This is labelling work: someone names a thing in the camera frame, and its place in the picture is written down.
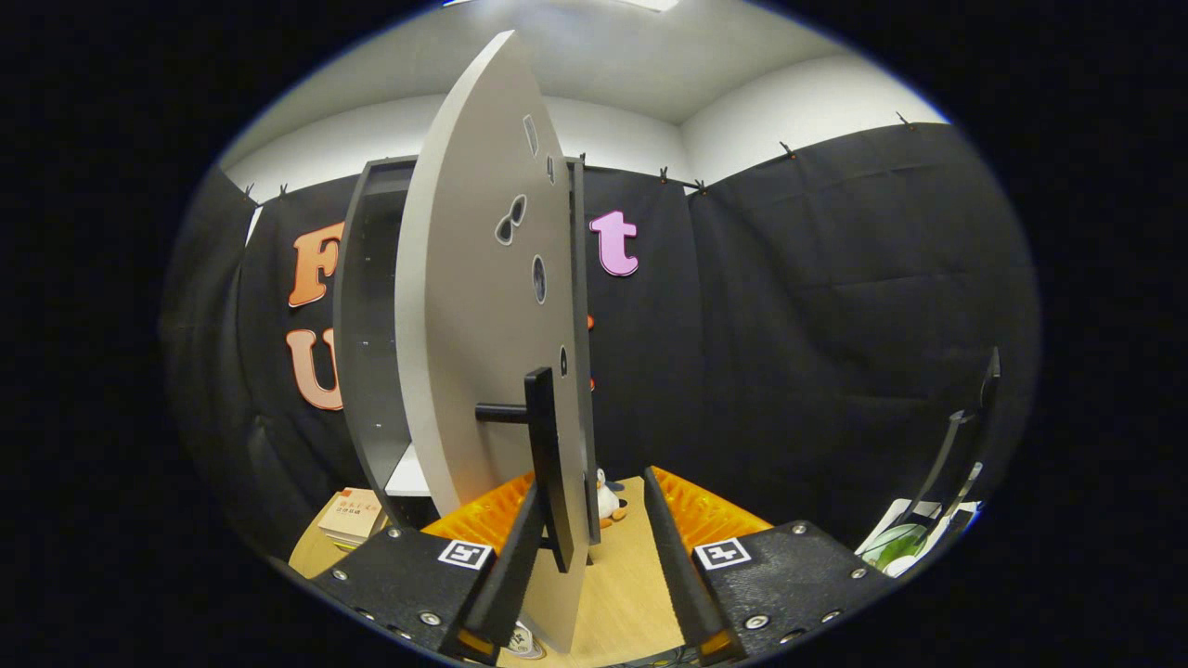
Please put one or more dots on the black frame stand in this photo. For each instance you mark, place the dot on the black frame stand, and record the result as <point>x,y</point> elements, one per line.
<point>936,468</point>

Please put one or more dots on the grey shoe cabinet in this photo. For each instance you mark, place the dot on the grey shoe cabinet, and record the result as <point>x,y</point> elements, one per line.
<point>367,325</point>

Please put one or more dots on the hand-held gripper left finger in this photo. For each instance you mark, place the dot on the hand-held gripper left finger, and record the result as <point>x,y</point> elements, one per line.
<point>506,584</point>

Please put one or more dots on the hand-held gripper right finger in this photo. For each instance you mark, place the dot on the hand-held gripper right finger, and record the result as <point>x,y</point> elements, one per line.
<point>673,566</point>

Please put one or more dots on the white shoe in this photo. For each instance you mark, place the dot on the white shoe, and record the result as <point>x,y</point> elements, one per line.
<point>524,642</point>

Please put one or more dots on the black backdrop cloth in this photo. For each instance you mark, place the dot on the black backdrop cloth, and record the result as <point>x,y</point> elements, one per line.
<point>835,325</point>

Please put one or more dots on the penguin plush toy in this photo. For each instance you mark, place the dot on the penguin plush toy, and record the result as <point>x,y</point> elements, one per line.
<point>608,501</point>

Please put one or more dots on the beige cover book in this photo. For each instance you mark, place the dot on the beige cover book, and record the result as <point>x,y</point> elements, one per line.
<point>353,508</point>

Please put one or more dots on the ceiling light panel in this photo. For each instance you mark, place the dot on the ceiling light panel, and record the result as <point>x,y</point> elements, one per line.
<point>650,4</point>

